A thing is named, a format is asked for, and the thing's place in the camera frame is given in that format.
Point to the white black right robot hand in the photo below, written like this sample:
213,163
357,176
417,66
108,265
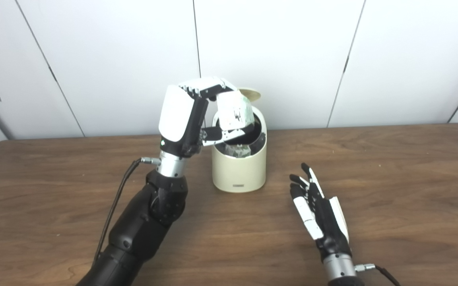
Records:
326,222

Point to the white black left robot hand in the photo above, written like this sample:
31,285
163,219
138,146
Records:
177,115

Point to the white green milk carton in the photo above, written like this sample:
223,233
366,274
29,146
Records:
233,111

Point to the cream round bin lid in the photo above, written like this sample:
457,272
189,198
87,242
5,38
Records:
252,95

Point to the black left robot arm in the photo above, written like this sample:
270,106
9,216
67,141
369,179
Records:
141,230

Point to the black bin liner bag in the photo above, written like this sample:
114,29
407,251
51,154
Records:
257,137

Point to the cream-colored plastic bin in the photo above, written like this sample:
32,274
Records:
239,172

